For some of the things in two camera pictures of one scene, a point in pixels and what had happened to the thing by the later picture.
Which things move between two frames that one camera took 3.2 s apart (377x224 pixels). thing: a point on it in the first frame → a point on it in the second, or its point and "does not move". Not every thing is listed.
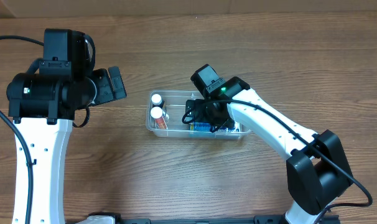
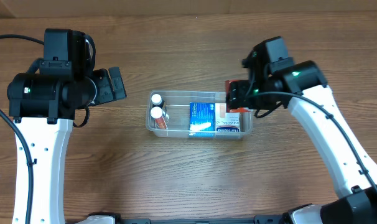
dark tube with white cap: (157, 101) does not move
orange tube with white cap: (157, 113) does not move
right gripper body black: (202, 112) → (239, 90)
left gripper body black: (114, 83) does not move
